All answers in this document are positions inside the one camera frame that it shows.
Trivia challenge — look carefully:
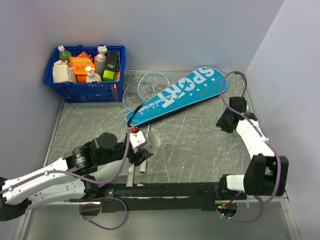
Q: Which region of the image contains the white shuttlecock tube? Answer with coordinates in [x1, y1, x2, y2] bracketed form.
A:
[93, 131, 162, 185]

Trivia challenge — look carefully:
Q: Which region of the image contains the blue SPORT racket cover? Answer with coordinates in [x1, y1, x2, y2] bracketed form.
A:
[125, 67, 228, 127]

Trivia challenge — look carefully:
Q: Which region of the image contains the blue racket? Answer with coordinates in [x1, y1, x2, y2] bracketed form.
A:
[137, 71, 171, 175]
[122, 81, 156, 187]

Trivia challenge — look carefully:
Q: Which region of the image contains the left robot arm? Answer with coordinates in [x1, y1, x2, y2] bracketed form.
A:
[0, 131, 161, 222]

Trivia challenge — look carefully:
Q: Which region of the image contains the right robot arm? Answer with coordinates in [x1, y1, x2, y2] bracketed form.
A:
[216, 96, 289, 199]

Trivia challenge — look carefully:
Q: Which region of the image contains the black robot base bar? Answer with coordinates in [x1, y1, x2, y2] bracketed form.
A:
[92, 182, 236, 213]

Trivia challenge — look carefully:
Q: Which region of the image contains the blue plastic shopping basket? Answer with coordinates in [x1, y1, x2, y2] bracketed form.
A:
[43, 45, 126, 103]

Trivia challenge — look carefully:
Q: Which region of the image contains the black and green box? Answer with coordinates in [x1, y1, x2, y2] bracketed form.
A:
[102, 50, 119, 82]

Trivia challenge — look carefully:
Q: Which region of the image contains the small white pump bottle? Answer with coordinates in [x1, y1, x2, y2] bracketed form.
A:
[85, 66, 102, 83]

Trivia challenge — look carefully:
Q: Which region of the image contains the orange round item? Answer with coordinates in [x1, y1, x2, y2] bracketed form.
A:
[76, 74, 87, 83]

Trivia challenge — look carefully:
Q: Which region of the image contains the grey bottle white pump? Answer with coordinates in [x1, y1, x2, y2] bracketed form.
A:
[94, 45, 108, 79]

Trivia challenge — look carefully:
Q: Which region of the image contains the orange snack box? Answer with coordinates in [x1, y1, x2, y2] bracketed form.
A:
[70, 57, 95, 75]

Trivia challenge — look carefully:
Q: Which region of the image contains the beige cloth bag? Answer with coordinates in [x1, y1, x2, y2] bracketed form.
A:
[52, 60, 77, 83]

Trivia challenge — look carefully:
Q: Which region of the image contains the green bottle white cap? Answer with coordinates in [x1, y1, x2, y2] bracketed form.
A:
[57, 45, 72, 63]

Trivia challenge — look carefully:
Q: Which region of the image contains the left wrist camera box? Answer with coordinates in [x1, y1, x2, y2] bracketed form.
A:
[129, 126, 148, 149]

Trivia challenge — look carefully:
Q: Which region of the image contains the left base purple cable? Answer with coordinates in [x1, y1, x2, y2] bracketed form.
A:
[78, 196, 129, 230]

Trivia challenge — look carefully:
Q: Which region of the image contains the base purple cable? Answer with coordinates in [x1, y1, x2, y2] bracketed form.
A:
[216, 193, 265, 223]
[78, 196, 129, 230]

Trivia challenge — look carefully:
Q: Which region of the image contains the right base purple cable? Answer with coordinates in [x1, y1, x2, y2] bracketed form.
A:
[216, 193, 265, 223]

